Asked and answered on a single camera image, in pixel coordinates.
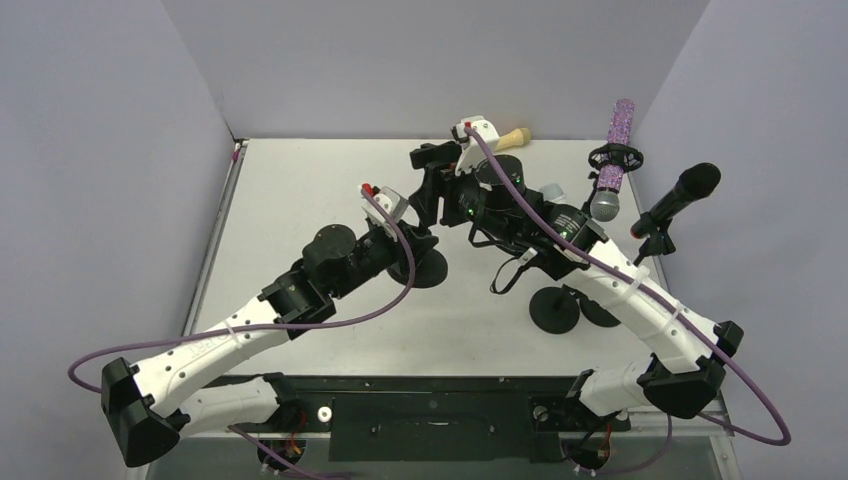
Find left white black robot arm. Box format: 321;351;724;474
101;221;438;467

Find black tripod shock-mount stand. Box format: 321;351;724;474
582;143;644;222

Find purple glitter microphone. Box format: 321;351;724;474
589;99;635;222

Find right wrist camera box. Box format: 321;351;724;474
451;115;501;176

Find purple cable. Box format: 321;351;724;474
464;127;792;446
67;188;417;395

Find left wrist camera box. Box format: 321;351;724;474
360;183;409;242

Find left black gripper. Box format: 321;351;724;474
330;218;437;300

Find black round-base stand white mic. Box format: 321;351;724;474
529;286;581;335

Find white microphone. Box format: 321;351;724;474
539;183;567;204

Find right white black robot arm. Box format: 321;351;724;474
410;142;743;427

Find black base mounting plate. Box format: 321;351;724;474
238;374;605;463

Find black microphone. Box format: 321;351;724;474
630;162;722;239

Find cream beige microphone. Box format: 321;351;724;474
495;127;532;151

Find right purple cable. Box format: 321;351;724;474
464;127;792;446

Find black round-base stand right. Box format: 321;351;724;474
579;212;676;328

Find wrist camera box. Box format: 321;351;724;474
360;183;409;242
451;115;501;176

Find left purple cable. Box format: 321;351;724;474
67;188;417;395

